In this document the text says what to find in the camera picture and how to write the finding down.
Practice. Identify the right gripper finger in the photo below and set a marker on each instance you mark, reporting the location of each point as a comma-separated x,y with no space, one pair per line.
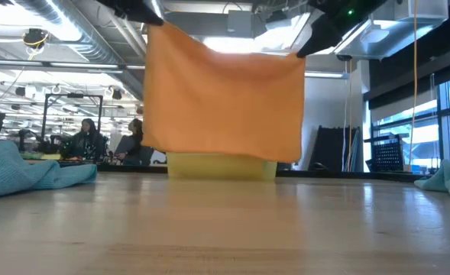
320,38

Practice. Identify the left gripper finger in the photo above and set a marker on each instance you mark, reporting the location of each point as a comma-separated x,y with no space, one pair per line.
140,11

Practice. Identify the orange microfiber towel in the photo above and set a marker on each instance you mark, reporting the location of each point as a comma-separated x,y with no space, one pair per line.
224,99

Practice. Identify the yellow plastic bin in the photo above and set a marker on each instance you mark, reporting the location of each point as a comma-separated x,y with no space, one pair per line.
221,168

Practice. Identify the blue microfiber towel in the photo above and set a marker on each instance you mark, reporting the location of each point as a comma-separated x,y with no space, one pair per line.
10,168

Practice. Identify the silver ceiling air unit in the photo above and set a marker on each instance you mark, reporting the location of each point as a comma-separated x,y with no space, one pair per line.
400,30

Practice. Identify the grey ceiling box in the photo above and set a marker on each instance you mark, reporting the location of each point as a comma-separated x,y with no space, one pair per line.
240,23

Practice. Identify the black ceiling device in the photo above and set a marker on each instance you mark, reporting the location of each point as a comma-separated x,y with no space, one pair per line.
35,38

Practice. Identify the black folded panel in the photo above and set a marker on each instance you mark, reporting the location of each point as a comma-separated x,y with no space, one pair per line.
335,149

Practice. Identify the black perforated panel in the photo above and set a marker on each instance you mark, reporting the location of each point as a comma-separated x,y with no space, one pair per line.
387,154

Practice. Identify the silver ceiling duct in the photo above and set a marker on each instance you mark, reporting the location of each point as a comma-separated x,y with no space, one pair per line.
94,42

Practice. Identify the black station frame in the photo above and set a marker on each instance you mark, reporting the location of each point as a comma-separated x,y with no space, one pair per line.
72,95

